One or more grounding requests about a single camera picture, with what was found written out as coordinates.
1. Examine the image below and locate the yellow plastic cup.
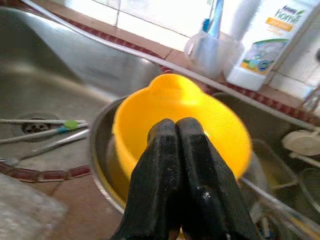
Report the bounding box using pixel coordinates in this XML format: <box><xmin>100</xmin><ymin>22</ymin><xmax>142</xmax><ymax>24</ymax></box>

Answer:
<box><xmin>111</xmin><ymin>73</ymin><xmax>253</xmax><ymax>201</ymax></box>

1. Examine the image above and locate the clear glass container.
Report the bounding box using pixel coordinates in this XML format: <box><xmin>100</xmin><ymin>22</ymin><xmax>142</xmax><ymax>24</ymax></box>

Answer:
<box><xmin>249</xmin><ymin>138</ymin><xmax>300</xmax><ymax>191</ymax></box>

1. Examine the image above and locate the stainless steel sink basin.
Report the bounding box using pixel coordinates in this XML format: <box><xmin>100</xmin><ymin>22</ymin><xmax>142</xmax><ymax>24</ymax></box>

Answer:
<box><xmin>212</xmin><ymin>92</ymin><xmax>320</xmax><ymax>240</ymax></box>
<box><xmin>0</xmin><ymin>6</ymin><xmax>163</xmax><ymax>173</ymax></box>

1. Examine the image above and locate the white chopstick blue band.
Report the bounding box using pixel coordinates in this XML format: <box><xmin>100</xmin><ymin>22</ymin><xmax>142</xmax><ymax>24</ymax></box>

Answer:
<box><xmin>0</xmin><ymin>122</ymin><xmax>89</xmax><ymax>145</ymax></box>

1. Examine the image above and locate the steel bowl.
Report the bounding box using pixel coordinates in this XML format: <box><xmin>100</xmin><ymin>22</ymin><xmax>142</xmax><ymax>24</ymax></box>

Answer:
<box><xmin>89</xmin><ymin>97</ymin><xmax>266</xmax><ymax>213</ymax></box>

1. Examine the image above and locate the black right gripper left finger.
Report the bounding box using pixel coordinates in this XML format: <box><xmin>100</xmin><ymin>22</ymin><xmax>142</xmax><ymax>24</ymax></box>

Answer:
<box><xmin>112</xmin><ymin>117</ymin><xmax>187</xmax><ymax>240</ymax></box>

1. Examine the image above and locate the white detergent bottle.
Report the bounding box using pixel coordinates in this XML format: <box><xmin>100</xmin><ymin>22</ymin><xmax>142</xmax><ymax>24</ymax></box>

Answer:
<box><xmin>224</xmin><ymin>0</ymin><xmax>318</xmax><ymax>92</ymax></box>

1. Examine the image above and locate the blue and white toothbrush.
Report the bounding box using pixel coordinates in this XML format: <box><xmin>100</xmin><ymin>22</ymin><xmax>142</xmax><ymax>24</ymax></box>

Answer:
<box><xmin>201</xmin><ymin>0</ymin><xmax>225</xmax><ymax>40</ymax></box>

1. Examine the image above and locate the white chopstick green band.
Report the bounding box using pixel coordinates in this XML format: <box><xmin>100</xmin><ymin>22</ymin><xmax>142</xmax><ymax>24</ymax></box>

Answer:
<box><xmin>0</xmin><ymin>118</ymin><xmax>87</xmax><ymax>130</ymax></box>

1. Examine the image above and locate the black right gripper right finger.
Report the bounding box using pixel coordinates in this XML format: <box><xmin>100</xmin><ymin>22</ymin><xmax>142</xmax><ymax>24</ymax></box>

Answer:
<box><xmin>176</xmin><ymin>116</ymin><xmax>258</xmax><ymax>240</ymax></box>

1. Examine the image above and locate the white sink plug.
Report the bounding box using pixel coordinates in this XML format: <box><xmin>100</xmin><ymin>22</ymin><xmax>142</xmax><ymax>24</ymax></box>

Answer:
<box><xmin>281</xmin><ymin>128</ymin><xmax>320</xmax><ymax>167</ymax></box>

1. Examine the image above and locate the clear toothbrush cup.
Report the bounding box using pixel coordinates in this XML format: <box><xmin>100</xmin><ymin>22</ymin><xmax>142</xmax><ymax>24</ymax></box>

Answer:
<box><xmin>184</xmin><ymin>31</ymin><xmax>245</xmax><ymax>81</ymax></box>

